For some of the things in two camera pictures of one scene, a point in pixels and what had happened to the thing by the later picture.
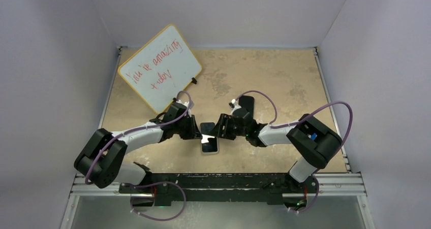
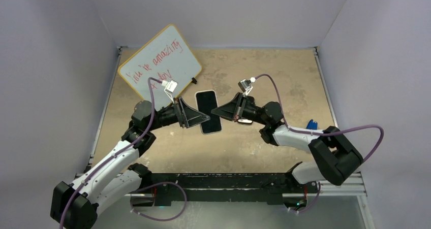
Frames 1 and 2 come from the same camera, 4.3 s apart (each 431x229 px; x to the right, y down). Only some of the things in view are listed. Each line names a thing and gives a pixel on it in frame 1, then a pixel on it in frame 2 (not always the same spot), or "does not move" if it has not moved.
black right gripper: [224, 120] to [229, 110]
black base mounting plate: [166, 188] does not move
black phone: [212, 145] to [206, 102]
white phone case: [210, 144] to [217, 107]
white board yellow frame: [161, 69] does not move
